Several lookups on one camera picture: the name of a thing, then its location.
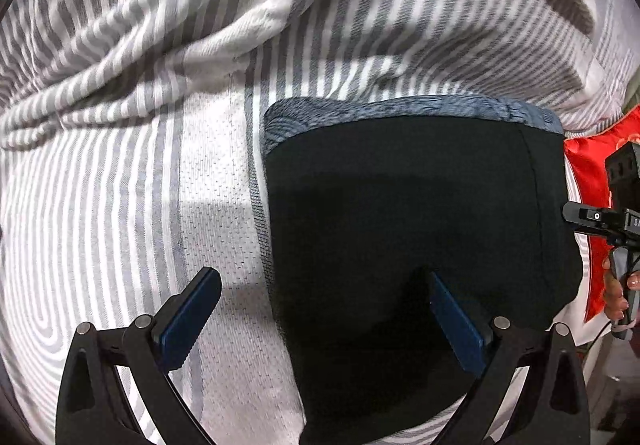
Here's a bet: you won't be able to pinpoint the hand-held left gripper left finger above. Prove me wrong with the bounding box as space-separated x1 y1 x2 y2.
55 267 223 445

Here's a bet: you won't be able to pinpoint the grey white striped bed sheet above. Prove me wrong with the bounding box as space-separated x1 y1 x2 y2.
0 0 640 445

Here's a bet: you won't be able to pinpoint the black pants with blue-grey waistband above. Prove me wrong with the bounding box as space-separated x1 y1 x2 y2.
262 95 584 445

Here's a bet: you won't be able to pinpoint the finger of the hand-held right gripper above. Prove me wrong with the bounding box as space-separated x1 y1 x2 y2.
562 202 627 233

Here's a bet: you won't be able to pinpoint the black cable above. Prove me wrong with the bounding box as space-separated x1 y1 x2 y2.
579 317 623 353

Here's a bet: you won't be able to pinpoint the person's right hand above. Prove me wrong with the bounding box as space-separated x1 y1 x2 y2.
602 257 640 321

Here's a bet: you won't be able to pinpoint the red embroidered cloth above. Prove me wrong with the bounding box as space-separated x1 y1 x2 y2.
563 105 640 325

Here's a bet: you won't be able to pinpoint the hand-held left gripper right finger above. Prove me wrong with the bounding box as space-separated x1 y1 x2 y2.
428 270 592 445

